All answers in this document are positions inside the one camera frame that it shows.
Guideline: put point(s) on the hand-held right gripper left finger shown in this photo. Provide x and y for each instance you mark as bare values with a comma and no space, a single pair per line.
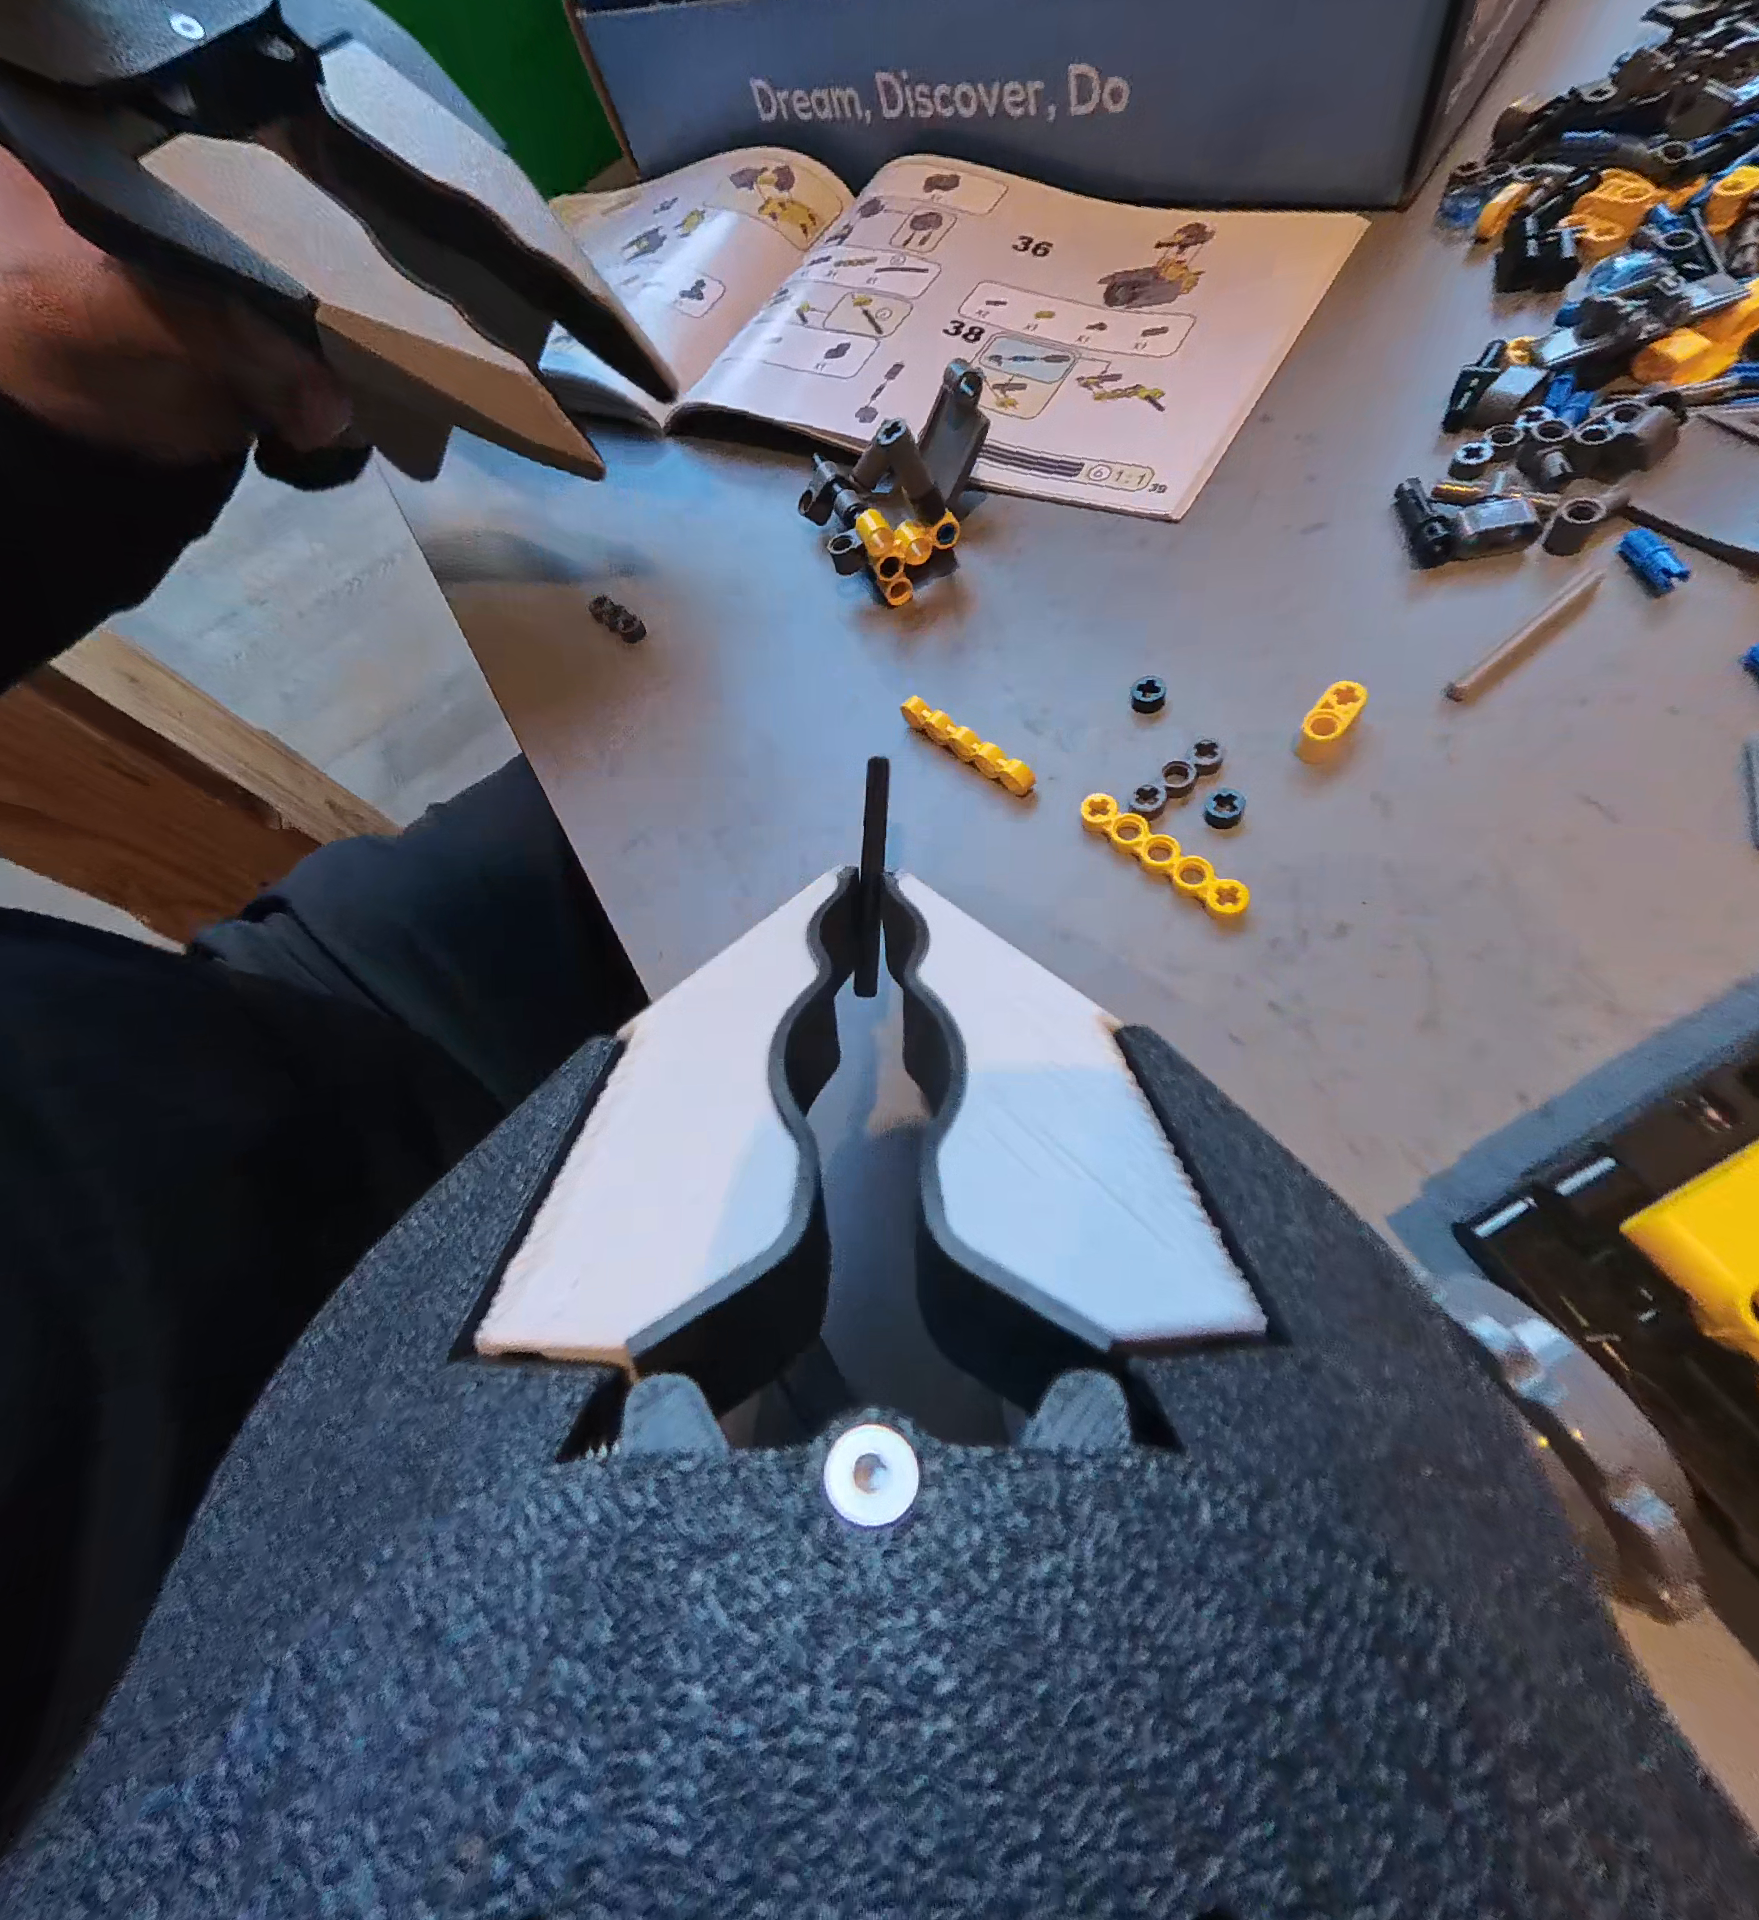
668,1170

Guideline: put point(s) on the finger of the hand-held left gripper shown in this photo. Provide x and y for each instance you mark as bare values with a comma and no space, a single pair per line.
369,346
488,210

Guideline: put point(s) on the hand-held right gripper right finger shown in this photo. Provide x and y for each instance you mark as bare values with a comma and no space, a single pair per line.
1073,1184

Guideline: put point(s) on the black axle rod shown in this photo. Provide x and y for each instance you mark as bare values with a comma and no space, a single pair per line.
874,870

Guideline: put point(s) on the yellow thin ridged beam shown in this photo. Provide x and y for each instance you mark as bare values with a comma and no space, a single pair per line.
969,747

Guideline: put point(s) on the person's left forearm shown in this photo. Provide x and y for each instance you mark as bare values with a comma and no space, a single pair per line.
9,570

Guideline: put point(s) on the grey desk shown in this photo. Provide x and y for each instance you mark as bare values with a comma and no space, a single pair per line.
1419,960

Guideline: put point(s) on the person's left hand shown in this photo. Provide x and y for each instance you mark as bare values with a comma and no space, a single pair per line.
100,330

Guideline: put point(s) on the green panel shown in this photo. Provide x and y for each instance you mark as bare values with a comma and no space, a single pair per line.
505,75

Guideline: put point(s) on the yellow five-hole flat beam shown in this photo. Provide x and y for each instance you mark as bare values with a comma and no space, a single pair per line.
1165,855

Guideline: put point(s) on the person's black trousers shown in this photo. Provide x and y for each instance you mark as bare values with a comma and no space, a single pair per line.
430,917

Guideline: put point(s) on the grey three-hole connector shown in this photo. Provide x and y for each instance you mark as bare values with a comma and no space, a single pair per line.
1177,777
618,619

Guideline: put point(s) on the black bushing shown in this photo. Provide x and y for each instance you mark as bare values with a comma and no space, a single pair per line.
1225,809
1149,695

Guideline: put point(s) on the grey yellow brick subassembly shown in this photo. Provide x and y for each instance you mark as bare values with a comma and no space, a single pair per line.
954,436

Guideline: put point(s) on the yellow two-hole beam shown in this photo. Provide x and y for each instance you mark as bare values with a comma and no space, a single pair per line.
1330,723

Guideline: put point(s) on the blue cardboard box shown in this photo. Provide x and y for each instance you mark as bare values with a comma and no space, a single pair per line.
1043,135

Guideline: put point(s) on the yellow black toy vehicle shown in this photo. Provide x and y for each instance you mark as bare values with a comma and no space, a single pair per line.
1719,1246

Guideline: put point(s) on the building instruction booklet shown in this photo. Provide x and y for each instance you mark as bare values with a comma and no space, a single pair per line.
1119,375

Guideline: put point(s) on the long grey axle rod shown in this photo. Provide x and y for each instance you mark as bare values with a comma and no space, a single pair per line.
1523,653

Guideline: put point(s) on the pile of building bricks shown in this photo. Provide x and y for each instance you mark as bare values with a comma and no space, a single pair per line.
1644,301

